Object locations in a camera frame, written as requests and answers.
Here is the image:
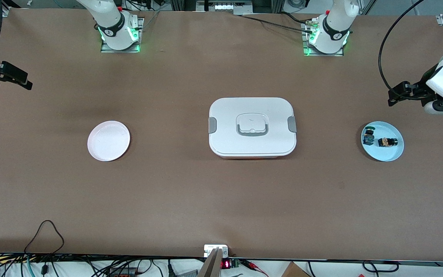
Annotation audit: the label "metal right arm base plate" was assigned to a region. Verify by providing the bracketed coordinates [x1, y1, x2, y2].
[100, 17, 144, 53]

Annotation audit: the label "green push-button switch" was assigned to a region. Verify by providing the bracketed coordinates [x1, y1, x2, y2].
[363, 126, 376, 145]

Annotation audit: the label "thin black cable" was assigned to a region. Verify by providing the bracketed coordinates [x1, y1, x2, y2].
[241, 12, 314, 33]

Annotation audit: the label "white lidded lunch box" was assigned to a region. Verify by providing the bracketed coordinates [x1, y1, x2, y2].
[208, 97, 297, 159]

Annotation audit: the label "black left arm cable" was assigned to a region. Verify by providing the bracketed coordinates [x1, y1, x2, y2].
[378, 0, 428, 100]

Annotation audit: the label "small white box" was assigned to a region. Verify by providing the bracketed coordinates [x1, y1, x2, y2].
[204, 245, 229, 257]

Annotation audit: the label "light blue plate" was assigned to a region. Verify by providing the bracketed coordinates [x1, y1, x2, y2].
[361, 121, 404, 162]

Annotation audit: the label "aluminium profile bar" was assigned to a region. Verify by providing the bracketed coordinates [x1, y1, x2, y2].
[198, 248, 222, 277]

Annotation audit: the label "black looped cable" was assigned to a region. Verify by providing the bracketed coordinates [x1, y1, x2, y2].
[24, 220, 65, 274]

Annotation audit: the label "brown cardboard box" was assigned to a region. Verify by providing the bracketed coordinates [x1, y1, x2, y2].
[281, 262, 311, 277]

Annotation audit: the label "white round plate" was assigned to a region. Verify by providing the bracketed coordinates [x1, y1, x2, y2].
[87, 121, 131, 162]

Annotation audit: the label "red clip leads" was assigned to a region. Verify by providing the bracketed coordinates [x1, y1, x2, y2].
[243, 260, 269, 276]

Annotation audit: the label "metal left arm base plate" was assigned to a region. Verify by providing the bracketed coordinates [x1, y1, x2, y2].
[301, 21, 344, 57]

